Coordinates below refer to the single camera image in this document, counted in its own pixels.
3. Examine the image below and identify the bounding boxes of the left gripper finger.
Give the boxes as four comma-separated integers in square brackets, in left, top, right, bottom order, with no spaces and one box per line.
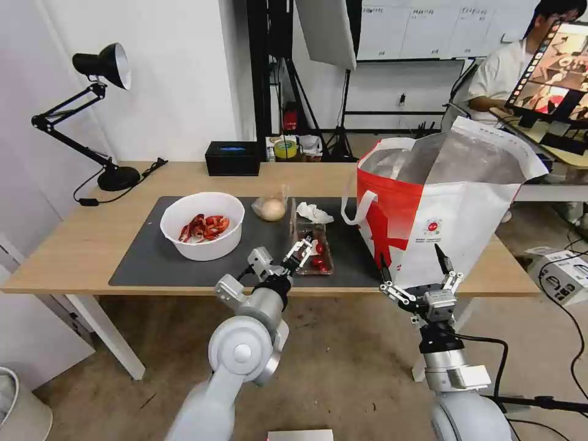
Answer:
[282,234,317,268]
[293,247,315,274]

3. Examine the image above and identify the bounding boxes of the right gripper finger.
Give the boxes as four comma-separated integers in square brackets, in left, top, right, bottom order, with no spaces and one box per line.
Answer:
[379,252,417,309]
[434,244,464,295]

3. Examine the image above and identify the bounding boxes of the beige bun in clear bag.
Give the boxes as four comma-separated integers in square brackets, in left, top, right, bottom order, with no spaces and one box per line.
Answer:
[251,184,289,223]

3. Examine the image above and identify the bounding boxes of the red white takeout bag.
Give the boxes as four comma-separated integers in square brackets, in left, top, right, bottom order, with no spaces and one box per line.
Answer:
[341,115,550,288]

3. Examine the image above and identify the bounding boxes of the clear plastic food container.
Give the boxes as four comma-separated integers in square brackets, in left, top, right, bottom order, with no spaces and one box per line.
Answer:
[289,197,334,276]

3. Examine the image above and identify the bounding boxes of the crumpled white tissue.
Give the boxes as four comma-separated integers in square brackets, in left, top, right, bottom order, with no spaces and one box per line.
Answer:
[296,202,335,225]

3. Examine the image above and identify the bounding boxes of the white round bowl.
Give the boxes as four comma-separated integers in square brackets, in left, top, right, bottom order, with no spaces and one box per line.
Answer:
[159,192,245,262]

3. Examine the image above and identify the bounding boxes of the red crayfish shells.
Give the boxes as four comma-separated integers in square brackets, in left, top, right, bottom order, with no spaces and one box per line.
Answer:
[178,213,232,243]

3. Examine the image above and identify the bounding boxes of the black tissue box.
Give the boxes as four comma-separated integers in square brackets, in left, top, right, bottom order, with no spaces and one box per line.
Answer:
[205,141,262,177]

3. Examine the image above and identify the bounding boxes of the printed cardboard box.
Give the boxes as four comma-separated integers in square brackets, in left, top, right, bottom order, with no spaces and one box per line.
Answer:
[526,247,588,307]

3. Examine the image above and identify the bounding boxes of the black stand leg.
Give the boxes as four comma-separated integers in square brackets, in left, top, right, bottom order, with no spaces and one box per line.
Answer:
[498,394,588,412]

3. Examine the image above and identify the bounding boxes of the black light stand tripod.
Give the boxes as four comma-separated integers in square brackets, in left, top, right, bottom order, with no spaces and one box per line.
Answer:
[321,69,357,162]

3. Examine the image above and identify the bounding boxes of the dark grey table mat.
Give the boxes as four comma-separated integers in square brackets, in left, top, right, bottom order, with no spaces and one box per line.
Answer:
[108,196,391,287]

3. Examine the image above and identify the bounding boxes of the robot front shell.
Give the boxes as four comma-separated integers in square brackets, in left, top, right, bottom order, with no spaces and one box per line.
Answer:
[268,429,335,441]

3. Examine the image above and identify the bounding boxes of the black metal rack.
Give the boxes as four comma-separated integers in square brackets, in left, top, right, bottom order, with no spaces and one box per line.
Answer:
[247,0,323,162]

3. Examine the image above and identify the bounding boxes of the black desk lamp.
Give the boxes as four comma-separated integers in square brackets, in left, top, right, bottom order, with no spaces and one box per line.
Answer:
[31,42,141,192]

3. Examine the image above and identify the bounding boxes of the person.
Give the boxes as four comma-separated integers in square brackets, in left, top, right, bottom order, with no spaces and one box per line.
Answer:
[467,0,581,113]

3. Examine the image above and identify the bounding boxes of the white softbox light panel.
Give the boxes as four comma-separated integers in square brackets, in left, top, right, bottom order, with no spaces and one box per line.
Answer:
[293,0,358,71]

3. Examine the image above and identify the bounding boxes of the tilted computer monitor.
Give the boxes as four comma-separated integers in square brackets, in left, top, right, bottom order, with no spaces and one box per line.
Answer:
[504,19,588,125]

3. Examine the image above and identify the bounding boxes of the whiteboard with papers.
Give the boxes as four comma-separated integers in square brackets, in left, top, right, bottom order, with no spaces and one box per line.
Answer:
[356,0,543,63]

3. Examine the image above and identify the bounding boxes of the white waste bin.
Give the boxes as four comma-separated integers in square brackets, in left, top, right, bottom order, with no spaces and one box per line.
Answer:
[0,366,54,441]

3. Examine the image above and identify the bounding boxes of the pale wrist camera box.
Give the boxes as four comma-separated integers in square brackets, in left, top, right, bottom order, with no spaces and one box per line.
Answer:
[247,247,275,278]
[424,290,457,321]

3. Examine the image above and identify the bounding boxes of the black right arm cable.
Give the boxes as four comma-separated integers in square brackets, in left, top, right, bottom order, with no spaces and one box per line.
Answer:
[457,334,510,405]

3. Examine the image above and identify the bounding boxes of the black lamp cable with switch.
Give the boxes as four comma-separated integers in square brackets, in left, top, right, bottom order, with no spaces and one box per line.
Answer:
[73,157,168,208]

